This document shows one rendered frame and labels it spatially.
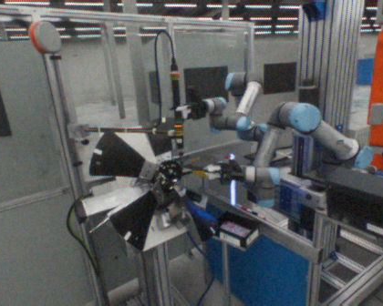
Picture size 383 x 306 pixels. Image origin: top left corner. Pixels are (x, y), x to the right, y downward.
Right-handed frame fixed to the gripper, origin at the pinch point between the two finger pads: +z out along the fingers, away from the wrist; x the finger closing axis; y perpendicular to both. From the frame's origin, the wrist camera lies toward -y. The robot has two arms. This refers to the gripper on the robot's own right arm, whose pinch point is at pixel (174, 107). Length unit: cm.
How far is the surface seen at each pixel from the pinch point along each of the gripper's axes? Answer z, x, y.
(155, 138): 0.5, 16.8, 16.9
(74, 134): 28, 55, 13
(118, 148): 24.7, 13.0, 15.9
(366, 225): -22, -77, 42
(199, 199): -8, -5, 49
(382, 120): -387, -20, 68
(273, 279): -32, -36, 99
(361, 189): -19, -74, 28
